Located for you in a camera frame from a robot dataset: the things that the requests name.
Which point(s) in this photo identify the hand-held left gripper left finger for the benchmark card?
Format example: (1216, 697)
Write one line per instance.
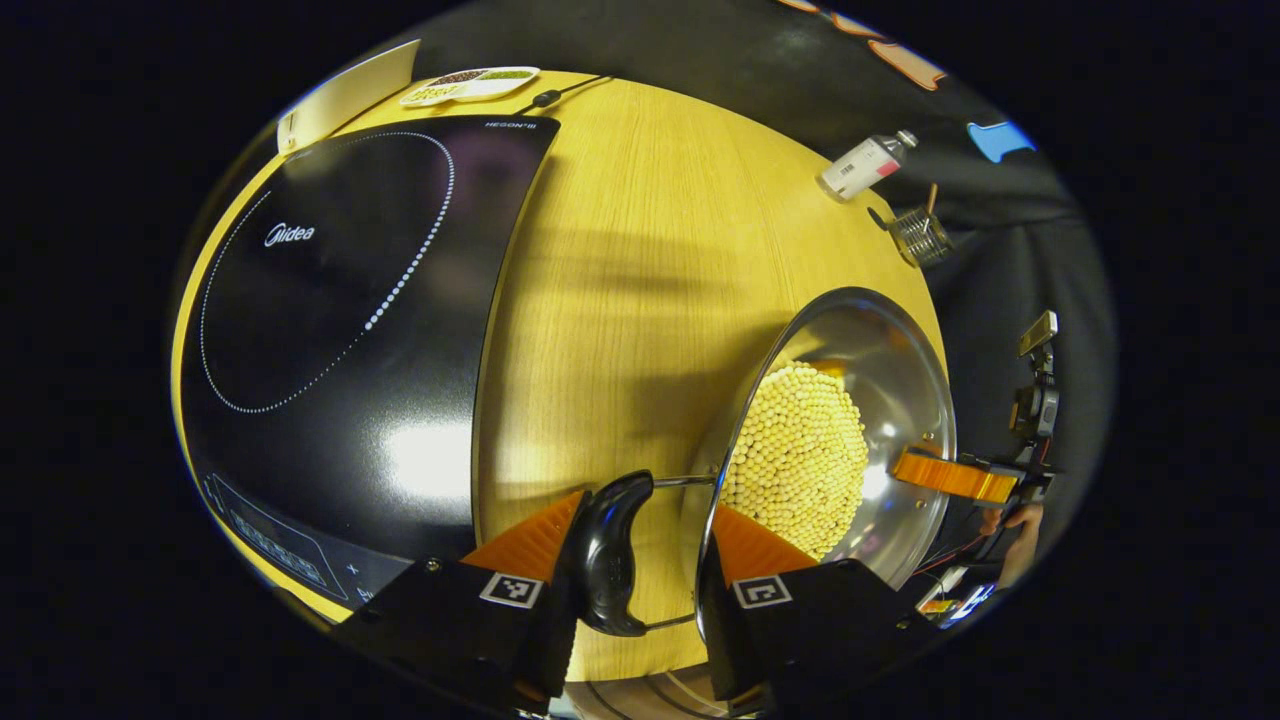
(470, 630)

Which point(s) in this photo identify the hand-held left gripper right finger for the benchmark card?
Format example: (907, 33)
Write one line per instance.
(730, 650)

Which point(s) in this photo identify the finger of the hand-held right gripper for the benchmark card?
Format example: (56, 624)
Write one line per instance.
(950, 477)

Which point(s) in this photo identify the black induction cooktop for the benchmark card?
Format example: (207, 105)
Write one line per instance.
(330, 330)

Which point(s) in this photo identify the heap of yellow soybeans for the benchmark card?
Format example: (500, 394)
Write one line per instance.
(800, 460)

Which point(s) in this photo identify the glass cup with stick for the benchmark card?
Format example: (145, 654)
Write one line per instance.
(922, 238)

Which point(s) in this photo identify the small black cap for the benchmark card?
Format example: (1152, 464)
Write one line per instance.
(877, 216)

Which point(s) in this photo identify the small clear bottle pink label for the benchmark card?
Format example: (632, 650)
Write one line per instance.
(860, 168)

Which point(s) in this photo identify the white divided dish with beans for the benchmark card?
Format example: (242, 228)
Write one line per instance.
(480, 85)

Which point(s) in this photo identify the white toaster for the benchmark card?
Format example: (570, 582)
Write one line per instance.
(345, 95)

